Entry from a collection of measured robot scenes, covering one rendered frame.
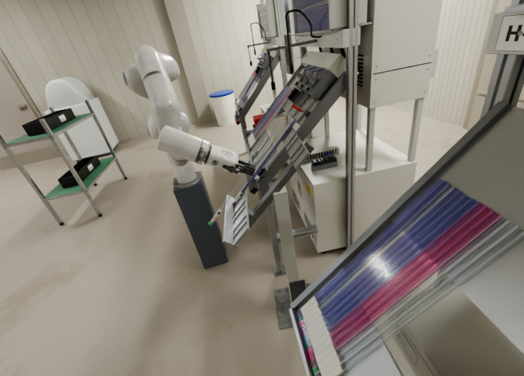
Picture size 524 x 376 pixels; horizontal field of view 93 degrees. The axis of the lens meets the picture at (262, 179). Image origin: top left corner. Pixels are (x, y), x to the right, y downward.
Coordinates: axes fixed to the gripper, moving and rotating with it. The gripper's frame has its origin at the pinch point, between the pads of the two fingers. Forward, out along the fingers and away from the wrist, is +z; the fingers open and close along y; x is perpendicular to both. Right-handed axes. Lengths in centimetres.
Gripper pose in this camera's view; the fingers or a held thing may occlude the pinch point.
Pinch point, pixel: (249, 168)
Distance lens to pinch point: 90.8
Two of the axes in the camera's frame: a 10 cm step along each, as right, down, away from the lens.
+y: -0.9, -4.8, 8.7
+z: 9.1, 3.2, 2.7
